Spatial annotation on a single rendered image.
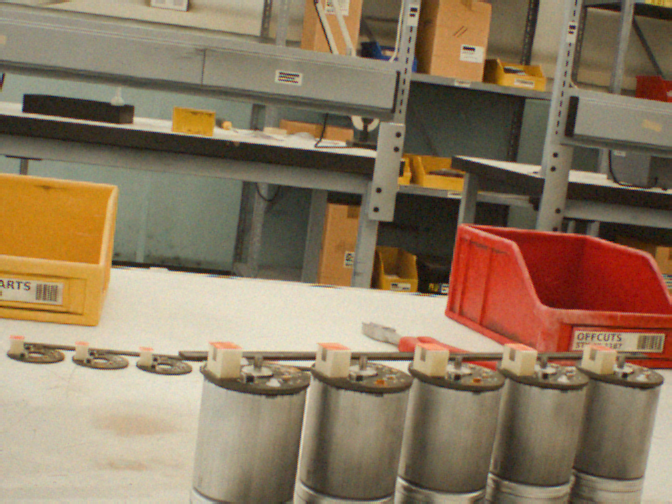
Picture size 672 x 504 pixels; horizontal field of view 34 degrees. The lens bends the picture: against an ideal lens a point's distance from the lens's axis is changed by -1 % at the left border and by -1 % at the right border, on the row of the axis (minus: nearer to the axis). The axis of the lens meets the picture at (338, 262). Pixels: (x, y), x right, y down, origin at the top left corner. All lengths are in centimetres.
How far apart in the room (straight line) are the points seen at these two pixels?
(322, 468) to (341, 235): 413
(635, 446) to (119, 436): 18
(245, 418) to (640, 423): 12
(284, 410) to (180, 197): 446
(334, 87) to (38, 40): 68
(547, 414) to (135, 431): 17
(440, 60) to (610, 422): 417
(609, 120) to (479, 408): 257
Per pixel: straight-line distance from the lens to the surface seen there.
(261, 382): 25
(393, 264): 475
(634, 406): 31
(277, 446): 25
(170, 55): 254
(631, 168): 304
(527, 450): 29
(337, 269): 441
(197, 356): 27
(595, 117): 281
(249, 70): 256
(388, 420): 26
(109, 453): 38
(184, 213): 471
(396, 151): 266
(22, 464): 37
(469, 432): 28
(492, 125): 498
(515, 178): 294
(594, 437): 31
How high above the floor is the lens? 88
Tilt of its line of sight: 8 degrees down
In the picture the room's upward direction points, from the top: 7 degrees clockwise
